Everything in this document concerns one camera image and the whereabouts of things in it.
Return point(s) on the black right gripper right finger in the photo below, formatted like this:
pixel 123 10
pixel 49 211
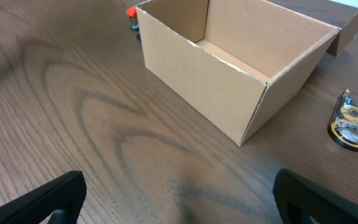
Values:
pixel 300 200

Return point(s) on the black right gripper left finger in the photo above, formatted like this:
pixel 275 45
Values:
pixel 60 200

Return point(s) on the black yellow correction tape dispenser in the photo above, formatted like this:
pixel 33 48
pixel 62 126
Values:
pixel 343 123

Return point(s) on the red stapler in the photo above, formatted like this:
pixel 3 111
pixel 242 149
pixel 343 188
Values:
pixel 132 14

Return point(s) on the brown cardboard box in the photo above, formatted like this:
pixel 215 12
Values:
pixel 236 62

